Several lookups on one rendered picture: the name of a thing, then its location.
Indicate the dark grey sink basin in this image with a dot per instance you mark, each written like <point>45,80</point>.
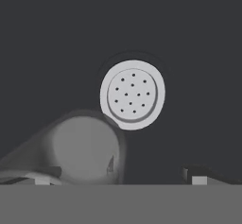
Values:
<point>47,29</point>

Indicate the white round sink drain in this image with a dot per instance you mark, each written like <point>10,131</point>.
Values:
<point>132,94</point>

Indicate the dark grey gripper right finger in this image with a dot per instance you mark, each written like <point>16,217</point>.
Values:
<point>199,180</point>

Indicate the grey tap spout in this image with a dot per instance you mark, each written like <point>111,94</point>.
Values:
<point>85,146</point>

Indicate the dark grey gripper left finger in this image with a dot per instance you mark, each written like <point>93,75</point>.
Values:
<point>41,180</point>

